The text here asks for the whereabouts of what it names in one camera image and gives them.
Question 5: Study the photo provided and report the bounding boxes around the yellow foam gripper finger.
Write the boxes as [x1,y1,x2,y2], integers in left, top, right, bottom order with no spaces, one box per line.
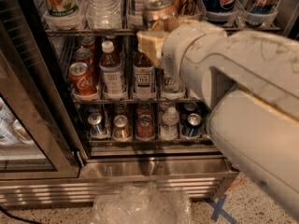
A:
[136,31,169,69]
[164,18,198,32]

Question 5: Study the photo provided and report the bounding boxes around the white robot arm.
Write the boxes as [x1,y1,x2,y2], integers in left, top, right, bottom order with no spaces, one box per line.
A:
[137,20,299,220]

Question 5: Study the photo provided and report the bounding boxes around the front 7up can middle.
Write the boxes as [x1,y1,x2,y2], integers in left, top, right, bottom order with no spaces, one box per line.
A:
[162,72,183,93]

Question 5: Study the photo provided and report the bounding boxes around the water bottle top shelf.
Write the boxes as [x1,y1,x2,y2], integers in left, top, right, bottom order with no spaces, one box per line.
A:
[86,0,121,29]

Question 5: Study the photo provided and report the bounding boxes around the water bottle shelf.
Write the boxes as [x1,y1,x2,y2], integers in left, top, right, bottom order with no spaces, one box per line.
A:
[160,106,179,140]
[86,0,121,29]

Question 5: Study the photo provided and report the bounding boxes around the coca-cola can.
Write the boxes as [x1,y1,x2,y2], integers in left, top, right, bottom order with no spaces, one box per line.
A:
[74,48,93,65]
[68,62,97,95]
[80,36,96,52]

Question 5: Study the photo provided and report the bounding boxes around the front coca-cola can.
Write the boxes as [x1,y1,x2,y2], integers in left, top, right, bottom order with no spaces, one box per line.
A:
[68,62,97,95]

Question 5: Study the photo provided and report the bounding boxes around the red can bottom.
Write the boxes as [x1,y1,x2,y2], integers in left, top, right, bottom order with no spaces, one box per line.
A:
[137,115,153,138]

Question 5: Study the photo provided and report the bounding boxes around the water bottle bottom shelf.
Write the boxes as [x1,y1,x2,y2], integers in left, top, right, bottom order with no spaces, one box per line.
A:
[160,106,179,140]

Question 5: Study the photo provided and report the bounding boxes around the gold can bottom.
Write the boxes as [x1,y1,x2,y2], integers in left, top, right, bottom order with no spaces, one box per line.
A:
[113,115,130,139]

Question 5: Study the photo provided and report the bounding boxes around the pepsi can bottom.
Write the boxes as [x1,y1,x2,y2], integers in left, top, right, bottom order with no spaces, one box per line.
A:
[182,113,202,137]

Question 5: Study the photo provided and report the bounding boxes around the stainless steel fridge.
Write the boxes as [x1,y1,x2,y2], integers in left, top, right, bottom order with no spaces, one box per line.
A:
[0,0,298,206]

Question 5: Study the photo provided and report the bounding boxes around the blue can bottom left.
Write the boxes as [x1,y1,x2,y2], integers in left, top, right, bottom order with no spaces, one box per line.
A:
[88,113,107,135]

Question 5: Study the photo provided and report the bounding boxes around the fridge glass door left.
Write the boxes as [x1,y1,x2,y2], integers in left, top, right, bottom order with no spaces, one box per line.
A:
[0,26,78,180]

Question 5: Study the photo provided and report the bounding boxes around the right tea bottle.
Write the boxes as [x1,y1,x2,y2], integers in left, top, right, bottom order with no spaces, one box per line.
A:
[133,52,155,94]

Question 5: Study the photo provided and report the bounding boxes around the left tea bottle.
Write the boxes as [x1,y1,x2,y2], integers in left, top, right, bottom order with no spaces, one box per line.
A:
[99,40,125,94]

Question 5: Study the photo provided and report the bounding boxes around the clear plastic bag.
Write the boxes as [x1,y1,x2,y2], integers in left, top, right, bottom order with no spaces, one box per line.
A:
[91,183,193,224]

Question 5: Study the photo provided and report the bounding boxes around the blue tape cross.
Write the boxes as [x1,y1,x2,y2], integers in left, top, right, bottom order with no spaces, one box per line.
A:
[204,194,237,224]

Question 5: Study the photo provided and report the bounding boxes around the orange cable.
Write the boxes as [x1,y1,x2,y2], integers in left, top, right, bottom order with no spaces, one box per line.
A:
[226,175,249,192]

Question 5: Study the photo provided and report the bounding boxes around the black cable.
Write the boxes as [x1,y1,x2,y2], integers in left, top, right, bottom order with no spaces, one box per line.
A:
[0,206,43,224]

